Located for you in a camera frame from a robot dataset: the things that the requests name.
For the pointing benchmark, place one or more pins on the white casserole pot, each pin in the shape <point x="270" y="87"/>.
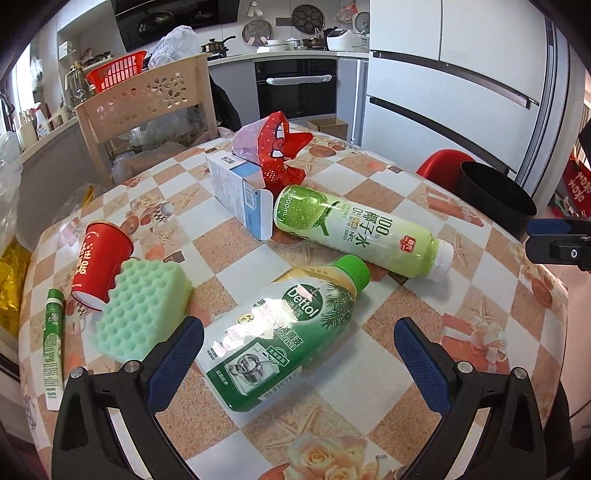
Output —
<point x="277" y="45"/>

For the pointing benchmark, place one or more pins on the pile of clear plastic bags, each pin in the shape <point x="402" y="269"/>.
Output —
<point x="157" y="138"/>

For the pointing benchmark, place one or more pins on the black built-in oven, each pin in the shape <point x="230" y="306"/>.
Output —
<point x="295" y="97"/>

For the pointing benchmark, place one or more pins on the green detergent bottle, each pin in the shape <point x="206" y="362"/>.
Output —
<point x="277" y="346"/>

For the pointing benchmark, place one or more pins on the large red printed bag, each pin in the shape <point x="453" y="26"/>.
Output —
<point x="577" y="180"/>

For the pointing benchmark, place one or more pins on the light green drink bottle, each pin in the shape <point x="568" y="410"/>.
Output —
<point x="360" y="230"/>

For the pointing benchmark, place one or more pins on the green bumpy sponge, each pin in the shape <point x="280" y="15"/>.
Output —
<point x="138" y="304"/>

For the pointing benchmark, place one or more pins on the grey sliding door frame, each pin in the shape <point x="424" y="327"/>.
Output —
<point x="554" y="92"/>

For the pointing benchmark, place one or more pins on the red plastic basket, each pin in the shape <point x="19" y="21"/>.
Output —
<point x="115" y="71"/>

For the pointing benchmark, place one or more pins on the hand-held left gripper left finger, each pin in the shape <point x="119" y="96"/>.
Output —
<point x="175" y="364"/>

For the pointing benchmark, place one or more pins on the black range hood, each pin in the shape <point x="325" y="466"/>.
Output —
<point x="175" y="18"/>

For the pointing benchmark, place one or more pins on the grey round wall plate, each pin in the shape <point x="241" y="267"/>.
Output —
<point x="256" y="31"/>

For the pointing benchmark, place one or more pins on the white rice cooker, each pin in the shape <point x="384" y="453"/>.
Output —
<point x="340" y="39"/>

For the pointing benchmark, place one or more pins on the dark jacket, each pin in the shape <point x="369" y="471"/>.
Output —
<point x="226" y="106"/>

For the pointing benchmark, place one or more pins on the large clear plastic bag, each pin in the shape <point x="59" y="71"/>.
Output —
<point x="7" y="184"/>

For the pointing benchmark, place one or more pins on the black cooking pot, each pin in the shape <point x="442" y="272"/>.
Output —
<point x="217" y="47"/>

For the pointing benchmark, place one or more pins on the black trash bin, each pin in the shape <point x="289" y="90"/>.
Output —
<point x="489" y="198"/>

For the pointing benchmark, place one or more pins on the cardboard box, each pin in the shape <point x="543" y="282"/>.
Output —
<point x="328" y="128"/>

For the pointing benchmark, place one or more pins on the white spray bottle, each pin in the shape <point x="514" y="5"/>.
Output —
<point x="41" y="122"/>

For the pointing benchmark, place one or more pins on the dark round wall plate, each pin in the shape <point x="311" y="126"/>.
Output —
<point x="308" y="18"/>

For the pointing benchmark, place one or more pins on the green tube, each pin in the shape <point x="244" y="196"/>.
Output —
<point x="53" y="341"/>

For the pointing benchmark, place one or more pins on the white and blue carton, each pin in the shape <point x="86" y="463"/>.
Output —
<point x="235" y="189"/>

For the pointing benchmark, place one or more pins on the red plastic stool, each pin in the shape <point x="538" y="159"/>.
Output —
<point x="438" y="164"/>

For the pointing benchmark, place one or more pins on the red snack bag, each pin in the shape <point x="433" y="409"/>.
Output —
<point x="277" y="143"/>

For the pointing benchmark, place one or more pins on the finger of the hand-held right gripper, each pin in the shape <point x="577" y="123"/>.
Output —
<point x="554" y="247"/>

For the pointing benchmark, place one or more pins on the steel cooking pot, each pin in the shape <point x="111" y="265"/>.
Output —
<point x="314" y="42"/>

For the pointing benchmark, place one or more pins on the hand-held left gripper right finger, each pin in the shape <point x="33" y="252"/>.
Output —
<point x="422" y="369"/>

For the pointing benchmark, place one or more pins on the white refrigerator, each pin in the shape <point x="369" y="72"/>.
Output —
<point x="438" y="69"/>

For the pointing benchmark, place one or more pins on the red paper cup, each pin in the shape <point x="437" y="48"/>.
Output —
<point x="97" y="263"/>

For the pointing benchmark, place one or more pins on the gold foil bag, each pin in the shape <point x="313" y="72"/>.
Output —
<point x="14" y="286"/>

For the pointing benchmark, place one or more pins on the beige plastic chair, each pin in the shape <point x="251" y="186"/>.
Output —
<point x="138" y="97"/>

